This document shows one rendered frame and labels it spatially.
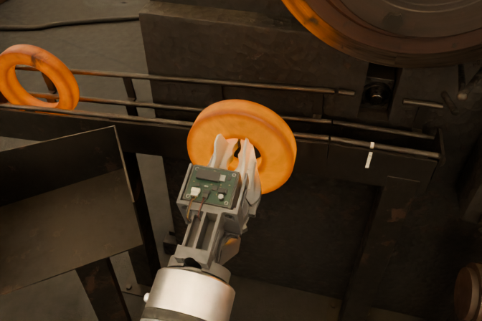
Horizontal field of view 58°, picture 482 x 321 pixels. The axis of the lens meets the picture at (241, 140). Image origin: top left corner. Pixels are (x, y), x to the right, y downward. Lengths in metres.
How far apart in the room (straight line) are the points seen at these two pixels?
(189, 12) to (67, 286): 0.98
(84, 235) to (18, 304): 0.74
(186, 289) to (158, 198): 1.23
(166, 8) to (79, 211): 0.43
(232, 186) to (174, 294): 0.13
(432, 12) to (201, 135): 0.33
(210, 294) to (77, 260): 0.40
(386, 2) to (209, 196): 0.32
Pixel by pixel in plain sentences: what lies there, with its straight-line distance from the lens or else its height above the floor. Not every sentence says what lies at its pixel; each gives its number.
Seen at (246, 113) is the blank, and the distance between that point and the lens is 0.56.
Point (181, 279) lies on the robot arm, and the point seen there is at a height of 0.85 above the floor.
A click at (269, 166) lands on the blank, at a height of 0.82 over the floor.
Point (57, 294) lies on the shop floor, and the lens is 1.53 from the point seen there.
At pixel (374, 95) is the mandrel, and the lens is 0.89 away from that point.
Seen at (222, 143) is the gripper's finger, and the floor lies 0.86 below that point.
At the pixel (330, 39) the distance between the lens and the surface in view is 0.71.
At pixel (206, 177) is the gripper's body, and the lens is 0.50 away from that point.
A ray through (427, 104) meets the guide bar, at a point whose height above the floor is 0.76.
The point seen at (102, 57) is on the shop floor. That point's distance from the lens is 2.55.
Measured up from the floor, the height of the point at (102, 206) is 0.60.
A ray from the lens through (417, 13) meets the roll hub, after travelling 0.60.
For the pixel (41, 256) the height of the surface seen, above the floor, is 0.59.
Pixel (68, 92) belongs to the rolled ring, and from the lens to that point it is 1.01.
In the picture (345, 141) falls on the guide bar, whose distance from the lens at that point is 0.83.
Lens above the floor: 1.25
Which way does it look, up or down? 42 degrees down
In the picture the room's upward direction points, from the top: straight up
